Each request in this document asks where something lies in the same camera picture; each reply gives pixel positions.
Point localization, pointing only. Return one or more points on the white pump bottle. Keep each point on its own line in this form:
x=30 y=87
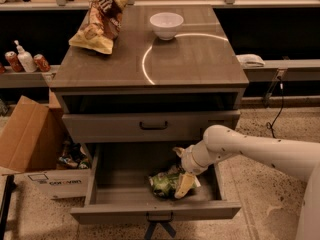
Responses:
x=25 y=58

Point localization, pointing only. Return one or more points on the red soda can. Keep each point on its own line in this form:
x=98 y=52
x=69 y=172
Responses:
x=13 y=61
x=42 y=63

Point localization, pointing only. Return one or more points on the white caravan box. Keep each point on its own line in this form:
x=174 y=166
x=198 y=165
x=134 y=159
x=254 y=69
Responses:
x=59 y=184

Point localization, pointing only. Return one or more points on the white folded cloth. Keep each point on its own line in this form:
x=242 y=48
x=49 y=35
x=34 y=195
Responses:
x=250 y=60

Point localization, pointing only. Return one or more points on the open grey lower drawer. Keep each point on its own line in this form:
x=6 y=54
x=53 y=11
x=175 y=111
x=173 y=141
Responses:
x=119 y=190

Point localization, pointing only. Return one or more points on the green jalapeno chip bag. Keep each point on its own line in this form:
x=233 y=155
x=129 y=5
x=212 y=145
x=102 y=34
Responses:
x=163 y=184

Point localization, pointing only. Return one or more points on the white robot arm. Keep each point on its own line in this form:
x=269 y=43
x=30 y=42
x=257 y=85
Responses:
x=295 y=158

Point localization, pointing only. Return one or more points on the grey drawer cabinet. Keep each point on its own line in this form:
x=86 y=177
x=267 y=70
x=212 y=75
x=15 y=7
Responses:
x=196 y=71

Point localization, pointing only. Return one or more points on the brown yellow chip bag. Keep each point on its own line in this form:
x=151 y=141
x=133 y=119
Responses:
x=103 y=26

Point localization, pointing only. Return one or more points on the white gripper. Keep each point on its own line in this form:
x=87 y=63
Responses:
x=189 y=161

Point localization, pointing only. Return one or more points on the closed grey upper drawer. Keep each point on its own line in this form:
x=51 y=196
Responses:
x=145 y=127

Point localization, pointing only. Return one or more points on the white bowl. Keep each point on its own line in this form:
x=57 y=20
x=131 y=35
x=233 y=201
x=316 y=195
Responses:
x=165 y=25

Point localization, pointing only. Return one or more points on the red soda can right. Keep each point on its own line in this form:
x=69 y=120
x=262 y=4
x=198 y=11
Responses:
x=42 y=63

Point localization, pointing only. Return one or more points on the brown cardboard box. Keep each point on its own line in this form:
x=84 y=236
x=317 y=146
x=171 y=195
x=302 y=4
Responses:
x=31 y=139

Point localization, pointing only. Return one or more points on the red soda can left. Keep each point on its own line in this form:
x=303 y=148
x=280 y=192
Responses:
x=13 y=61

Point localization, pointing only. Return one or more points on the black stand left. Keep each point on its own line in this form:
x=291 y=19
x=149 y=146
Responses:
x=5 y=204

